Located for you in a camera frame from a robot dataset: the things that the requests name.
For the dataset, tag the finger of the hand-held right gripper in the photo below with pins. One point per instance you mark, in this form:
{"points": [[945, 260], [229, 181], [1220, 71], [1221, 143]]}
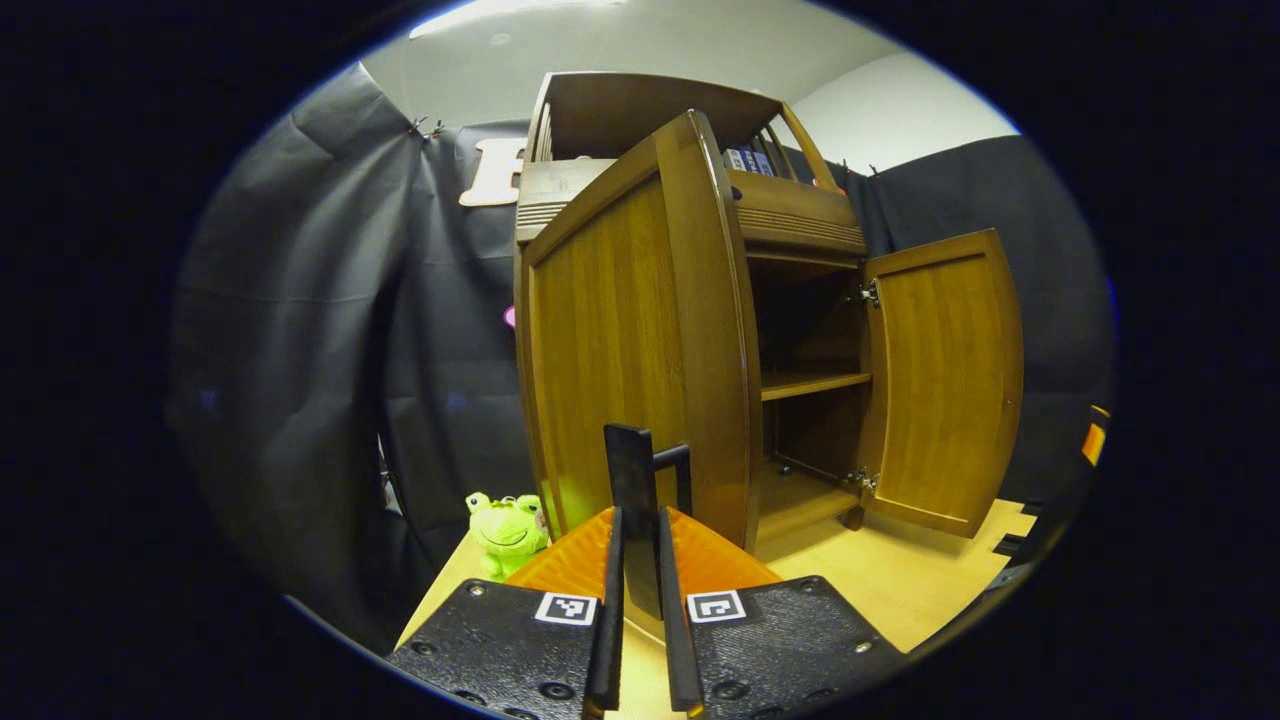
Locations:
{"points": [[1096, 440]]}

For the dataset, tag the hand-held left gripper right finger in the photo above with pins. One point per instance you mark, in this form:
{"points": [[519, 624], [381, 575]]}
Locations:
{"points": [[790, 640]]}

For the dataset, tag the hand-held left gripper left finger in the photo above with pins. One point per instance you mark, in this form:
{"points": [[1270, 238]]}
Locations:
{"points": [[520, 650]]}

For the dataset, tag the wooden cabinet door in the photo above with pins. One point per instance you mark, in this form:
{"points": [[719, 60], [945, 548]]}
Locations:
{"points": [[940, 390], [620, 330]]}

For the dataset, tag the wooden double-door shoe cabinet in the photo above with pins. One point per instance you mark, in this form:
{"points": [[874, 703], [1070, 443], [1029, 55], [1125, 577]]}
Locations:
{"points": [[620, 110]]}

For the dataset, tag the green frog plush toy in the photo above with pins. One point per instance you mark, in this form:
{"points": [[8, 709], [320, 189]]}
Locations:
{"points": [[508, 530]]}

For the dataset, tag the wooden drawer with black knob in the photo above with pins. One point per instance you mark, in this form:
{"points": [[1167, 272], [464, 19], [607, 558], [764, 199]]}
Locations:
{"points": [[800, 215]]}

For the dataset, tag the black backdrop cloth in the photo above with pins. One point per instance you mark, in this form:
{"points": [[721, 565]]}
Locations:
{"points": [[290, 350]]}

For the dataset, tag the blue and white boxes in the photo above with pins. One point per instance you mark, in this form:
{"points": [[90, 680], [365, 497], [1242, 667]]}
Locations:
{"points": [[748, 160]]}

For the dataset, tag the small metal cloth clip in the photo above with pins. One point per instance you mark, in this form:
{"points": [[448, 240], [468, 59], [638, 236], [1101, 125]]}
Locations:
{"points": [[416, 127], [437, 129]]}

